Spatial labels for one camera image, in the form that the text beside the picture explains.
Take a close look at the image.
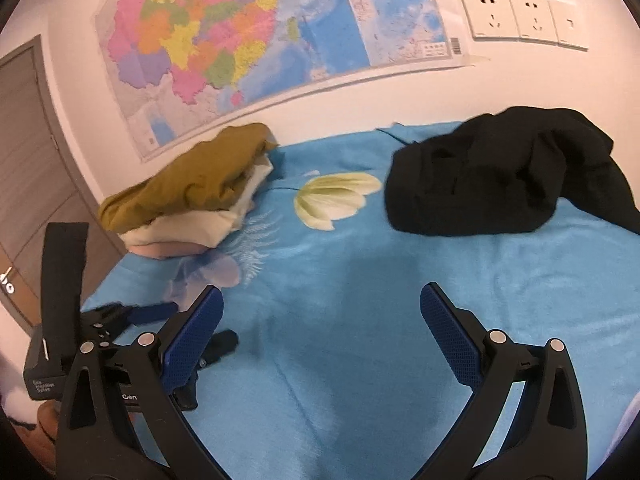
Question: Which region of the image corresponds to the olive green dress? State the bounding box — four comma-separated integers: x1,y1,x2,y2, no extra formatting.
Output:
98,122,277,234

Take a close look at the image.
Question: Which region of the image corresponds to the pink folded garment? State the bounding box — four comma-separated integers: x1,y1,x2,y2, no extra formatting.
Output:
128,242,208,260

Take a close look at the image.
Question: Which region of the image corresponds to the cream folded garment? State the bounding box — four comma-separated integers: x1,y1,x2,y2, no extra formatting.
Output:
119,155,273,248

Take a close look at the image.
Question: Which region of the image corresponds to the blue floral bed sheet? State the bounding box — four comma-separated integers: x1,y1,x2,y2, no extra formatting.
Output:
85,124,639,479

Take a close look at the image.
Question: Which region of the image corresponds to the grey wooden door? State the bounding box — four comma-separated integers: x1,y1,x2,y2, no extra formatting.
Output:
1,36,125,333

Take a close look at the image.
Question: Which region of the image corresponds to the black garment pile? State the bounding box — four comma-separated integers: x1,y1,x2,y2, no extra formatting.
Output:
384,106,639,236

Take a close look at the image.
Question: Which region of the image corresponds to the colourful wall map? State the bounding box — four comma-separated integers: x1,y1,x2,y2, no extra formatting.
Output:
96,0,471,159

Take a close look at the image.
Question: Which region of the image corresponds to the white wall socket panel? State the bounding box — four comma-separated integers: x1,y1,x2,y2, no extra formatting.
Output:
461,0,589,51

